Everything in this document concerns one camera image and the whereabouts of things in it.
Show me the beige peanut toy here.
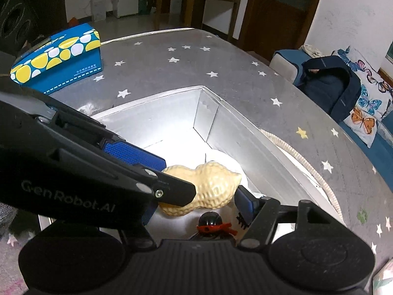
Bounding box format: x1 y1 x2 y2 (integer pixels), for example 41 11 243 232
159 162 242 216

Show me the black haired doll toy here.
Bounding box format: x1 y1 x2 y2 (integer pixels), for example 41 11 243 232
190 211 238 241

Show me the grey storage box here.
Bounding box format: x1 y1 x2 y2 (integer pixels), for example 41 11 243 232
38 85 345 243

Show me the blue yellow tissue box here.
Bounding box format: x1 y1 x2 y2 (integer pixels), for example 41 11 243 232
9 23 103 95

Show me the grey star tablecloth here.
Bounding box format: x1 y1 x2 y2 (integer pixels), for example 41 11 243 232
0 28 393 271

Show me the dark blue backpack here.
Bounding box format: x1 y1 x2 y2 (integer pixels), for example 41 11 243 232
298 55 361 123

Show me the wooden side table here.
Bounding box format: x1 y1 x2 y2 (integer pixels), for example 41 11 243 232
153 0 244 42

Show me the blue sofa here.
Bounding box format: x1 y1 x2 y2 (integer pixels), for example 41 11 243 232
270 48 392 173

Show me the butterfly print pillow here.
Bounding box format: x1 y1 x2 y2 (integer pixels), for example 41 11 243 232
333 47 392 148

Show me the brown wooden door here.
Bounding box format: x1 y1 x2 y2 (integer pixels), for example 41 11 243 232
237 0 319 60

